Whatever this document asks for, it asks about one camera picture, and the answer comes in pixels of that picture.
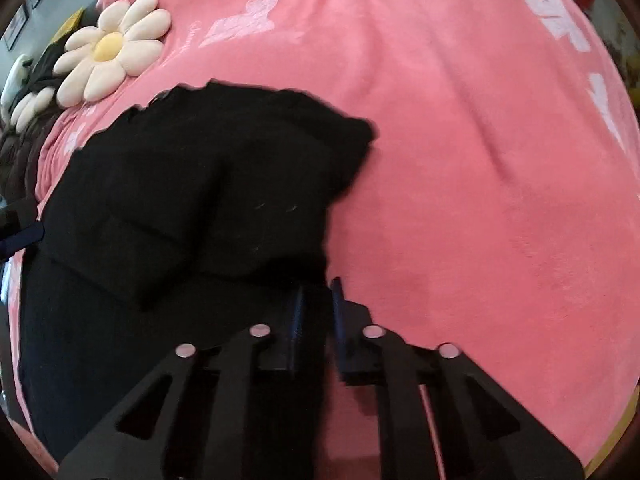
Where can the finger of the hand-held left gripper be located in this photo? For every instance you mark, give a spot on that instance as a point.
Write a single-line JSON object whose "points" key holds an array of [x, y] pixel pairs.
{"points": [[20, 235]]}

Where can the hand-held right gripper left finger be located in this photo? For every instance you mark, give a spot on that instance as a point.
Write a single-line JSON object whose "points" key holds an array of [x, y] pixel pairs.
{"points": [[298, 312]]}

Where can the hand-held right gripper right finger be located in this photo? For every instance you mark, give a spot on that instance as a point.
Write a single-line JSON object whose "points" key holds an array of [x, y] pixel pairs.
{"points": [[339, 310]]}

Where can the black garment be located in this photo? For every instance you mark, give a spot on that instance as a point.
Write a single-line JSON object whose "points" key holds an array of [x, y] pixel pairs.
{"points": [[175, 200]]}

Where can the brown quilted blanket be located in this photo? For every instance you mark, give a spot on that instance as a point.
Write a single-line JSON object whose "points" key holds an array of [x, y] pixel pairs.
{"points": [[17, 157]]}

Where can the daisy flower pillow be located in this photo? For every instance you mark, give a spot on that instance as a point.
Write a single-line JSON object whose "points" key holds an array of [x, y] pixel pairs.
{"points": [[111, 47], [30, 107]]}

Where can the white plush toy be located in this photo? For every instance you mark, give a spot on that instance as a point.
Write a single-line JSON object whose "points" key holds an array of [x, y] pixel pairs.
{"points": [[14, 80]]}

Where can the pink printed blanket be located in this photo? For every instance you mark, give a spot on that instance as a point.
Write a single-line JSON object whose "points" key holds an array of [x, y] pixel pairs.
{"points": [[450, 160]]}

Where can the yellow cushion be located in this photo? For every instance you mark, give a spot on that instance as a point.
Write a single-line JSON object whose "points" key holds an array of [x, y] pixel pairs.
{"points": [[70, 22]]}

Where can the wall picture frame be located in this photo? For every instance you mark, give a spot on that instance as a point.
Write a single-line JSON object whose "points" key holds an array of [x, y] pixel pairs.
{"points": [[15, 22]]}

